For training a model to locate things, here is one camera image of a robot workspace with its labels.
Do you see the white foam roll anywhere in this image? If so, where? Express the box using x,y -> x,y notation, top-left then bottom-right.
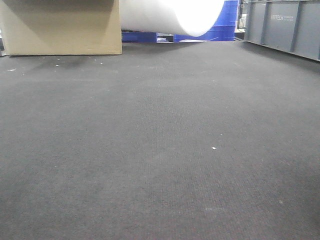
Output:
119,0 -> 224,37

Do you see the blue plastic pallet stack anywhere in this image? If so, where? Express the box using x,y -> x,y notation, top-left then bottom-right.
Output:
121,0 -> 239,43

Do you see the large tan cardboard box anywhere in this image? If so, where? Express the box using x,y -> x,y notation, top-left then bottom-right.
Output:
0,0 -> 122,56

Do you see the grey plastic container bin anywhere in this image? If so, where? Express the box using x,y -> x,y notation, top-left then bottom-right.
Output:
244,0 -> 320,61

